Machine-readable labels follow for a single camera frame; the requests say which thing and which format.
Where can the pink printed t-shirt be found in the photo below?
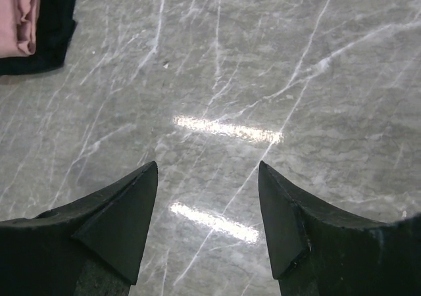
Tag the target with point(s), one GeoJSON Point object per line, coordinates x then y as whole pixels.
{"type": "Point", "coordinates": [18, 27]}

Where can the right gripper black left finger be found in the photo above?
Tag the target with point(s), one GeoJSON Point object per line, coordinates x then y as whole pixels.
{"type": "Point", "coordinates": [92, 246]}

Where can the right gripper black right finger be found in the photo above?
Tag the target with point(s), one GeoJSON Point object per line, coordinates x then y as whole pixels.
{"type": "Point", "coordinates": [316, 248]}

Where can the folded black t-shirt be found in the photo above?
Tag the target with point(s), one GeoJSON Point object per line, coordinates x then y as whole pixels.
{"type": "Point", "coordinates": [55, 28]}

